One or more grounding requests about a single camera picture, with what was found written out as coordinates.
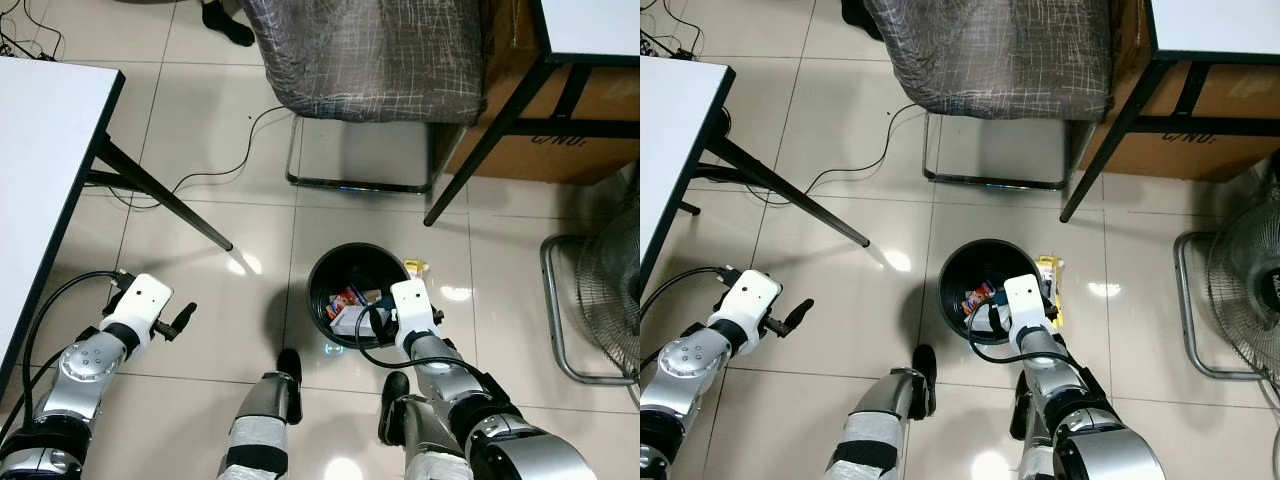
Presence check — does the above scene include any white table with black legs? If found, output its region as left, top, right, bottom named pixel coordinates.
left=640, top=55, right=871, bottom=301
left=0, top=55, right=234, bottom=401

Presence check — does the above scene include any small white black-framed table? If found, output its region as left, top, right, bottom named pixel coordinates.
left=423, top=0, right=641, bottom=228
left=1060, top=0, right=1280, bottom=223

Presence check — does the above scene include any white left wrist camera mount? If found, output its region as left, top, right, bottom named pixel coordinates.
left=708, top=270, right=783, bottom=346
left=100, top=275, right=173, bottom=346

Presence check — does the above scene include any thin black floor cable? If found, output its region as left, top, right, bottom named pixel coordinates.
left=100, top=103, right=291, bottom=211
left=745, top=103, right=909, bottom=206

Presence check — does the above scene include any robot right leg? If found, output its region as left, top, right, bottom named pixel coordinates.
left=378, top=370, right=471, bottom=480
left=1010, top=368, right=1076, bottom=480

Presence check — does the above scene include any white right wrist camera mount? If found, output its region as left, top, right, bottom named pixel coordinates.
left=388, top=280, right=443, bottom=351
left=1002, top=273, right=1051, bottom=346

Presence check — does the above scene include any colourful snack wrapper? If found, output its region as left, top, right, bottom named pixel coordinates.
left=962, top=282, right=999, bottom=316
left=326, top=287, right=363, bottom=321

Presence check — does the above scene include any robot left leg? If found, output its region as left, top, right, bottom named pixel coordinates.
left=825, top=343, right=938, bottom=480
left=218, top=348, right=304, bottom=480

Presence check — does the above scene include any metal floor fan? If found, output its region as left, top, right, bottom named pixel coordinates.
left=540, top=190, right=641, bottom=386
left=1172, top=165, right=1280, bottom=386

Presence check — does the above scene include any brown cardboard box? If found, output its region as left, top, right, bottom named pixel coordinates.
left=1075, top=0, right=1280, bottom=184
left=440, top=0, right=641, bottom=186

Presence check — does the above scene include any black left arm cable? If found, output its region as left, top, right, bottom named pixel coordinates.
left=640, top=265, right=741, bottom=321
left=0, top=268, right=131, bottom=441

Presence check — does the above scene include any grey fabric chrome chair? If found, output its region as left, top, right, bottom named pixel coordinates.
left=862, top=0, right=1116, bottom=191
left=240, top=0, right=491, bottom=193

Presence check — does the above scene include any black round rubbish bin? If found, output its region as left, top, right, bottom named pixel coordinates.
left=937, top=238, right=1046, bottom=346
left=306, top=243, right=413, bottom=349

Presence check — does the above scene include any robot leg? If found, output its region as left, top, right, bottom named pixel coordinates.
left=825, top=343, right=938, bottom=480
left=218, top=348, right=304, bottom=480
left=1010, top=368, right=1076, bottom=480
left=378, top=370, right=471, bottom=480

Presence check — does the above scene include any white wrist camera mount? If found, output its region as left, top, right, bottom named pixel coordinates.
left=708, top=270, right=783, bottom=346
left=1002, top=273, right=1051, bottom=346
left=388, top=280, right=443, bottom=351
left=100, top=275, right=173, bottom=346

